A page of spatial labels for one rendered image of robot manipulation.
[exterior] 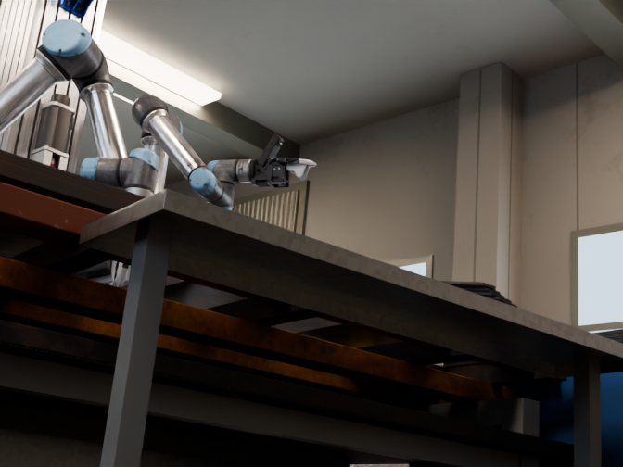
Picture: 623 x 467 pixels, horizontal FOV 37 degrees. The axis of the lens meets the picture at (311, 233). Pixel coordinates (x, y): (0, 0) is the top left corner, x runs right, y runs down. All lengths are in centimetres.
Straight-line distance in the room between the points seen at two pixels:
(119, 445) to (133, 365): 11
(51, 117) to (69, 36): 47
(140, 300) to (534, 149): 462
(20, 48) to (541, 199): 344
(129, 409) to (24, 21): 204
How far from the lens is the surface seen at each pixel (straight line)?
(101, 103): 262
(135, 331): 134
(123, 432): 132
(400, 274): 152
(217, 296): 208
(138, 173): 234
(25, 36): 313
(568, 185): 559
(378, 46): 574
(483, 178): 559
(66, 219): 156
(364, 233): 638
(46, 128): 296
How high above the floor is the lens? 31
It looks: 19 degrees up
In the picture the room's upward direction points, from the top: 5 degrees clockwise
